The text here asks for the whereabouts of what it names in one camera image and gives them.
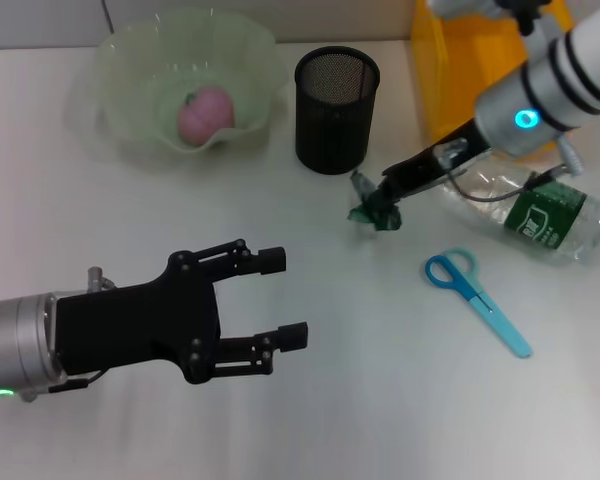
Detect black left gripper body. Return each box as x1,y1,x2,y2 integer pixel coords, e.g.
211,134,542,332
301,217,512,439
54,249,222,385

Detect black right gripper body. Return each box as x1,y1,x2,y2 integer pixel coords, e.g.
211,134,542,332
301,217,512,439
382,119,494,201

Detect green plastic wrapper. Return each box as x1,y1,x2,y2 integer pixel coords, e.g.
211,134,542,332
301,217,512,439
347,169,404,234

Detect clear green-label water bottle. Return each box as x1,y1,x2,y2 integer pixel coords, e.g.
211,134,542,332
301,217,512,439
442,158,600,267

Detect pink peach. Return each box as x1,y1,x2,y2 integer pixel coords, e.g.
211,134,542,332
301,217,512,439
177,85,235,147

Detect black mesh pen holder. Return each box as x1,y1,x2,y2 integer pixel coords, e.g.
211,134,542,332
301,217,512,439
293,45,381,176

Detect blue scissors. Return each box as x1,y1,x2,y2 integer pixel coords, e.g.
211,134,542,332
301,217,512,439
424,246,534,359

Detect translucent green fruit plate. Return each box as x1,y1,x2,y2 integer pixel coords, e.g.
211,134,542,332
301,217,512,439
94,10,289,154

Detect yellow plastic bin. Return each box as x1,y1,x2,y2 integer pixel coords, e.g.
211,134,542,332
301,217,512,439
410,0,576,162

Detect grey right gripper cable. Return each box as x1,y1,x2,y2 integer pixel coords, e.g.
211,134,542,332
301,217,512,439
437,137,584,204

